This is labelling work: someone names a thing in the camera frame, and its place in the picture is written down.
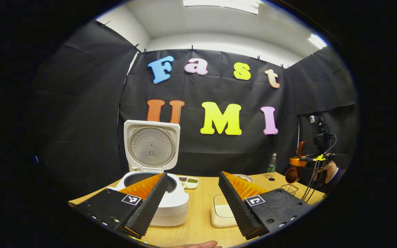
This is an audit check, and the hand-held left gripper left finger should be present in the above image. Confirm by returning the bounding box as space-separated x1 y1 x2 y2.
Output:
68 172 169 239

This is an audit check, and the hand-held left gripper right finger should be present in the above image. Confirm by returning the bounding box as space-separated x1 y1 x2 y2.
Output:
218 171 313 240

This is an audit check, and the brown wooden spoon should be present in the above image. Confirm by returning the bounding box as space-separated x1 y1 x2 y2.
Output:
285 141 306 184

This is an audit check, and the metal wire chopstick holder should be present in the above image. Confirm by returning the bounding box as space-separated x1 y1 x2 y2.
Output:
281 184 299 196

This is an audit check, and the white rice cooker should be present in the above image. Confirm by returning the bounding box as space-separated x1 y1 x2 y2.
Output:
116 120 190 227

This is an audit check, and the clear plastic box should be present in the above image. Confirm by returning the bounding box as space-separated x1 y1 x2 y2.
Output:
211 194 238 228

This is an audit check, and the white oval plate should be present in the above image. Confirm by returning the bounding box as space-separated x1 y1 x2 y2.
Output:
232 174 254 183

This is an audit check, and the green label plastic bottle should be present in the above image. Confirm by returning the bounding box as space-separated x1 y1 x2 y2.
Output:
266 153 277 179

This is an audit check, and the white divided condiment tray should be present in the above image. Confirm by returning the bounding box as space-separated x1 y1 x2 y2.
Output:
178 176 200 189

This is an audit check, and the small ceiling light panel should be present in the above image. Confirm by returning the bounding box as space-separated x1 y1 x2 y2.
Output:
308 33 328 50

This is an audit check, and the black backdrop cloth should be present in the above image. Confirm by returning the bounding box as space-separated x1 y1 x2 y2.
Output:
33 21 359 193

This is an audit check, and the long ceiling light panel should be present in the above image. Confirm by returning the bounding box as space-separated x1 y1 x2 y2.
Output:
183 0 260 15

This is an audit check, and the black cable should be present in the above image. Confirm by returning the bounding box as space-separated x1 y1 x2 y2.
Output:
302 159 325 204

